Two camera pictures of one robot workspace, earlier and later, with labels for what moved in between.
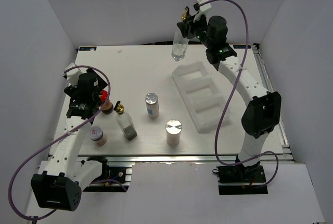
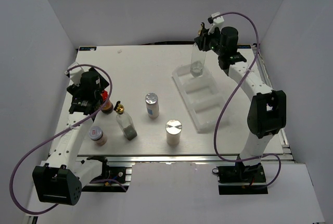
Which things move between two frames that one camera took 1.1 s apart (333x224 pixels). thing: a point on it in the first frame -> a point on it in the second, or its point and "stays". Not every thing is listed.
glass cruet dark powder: [125, 122] stays
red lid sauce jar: [109, 107] stays
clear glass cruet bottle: [180, 44] -> [197, 61]
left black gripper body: [72, 91] stays
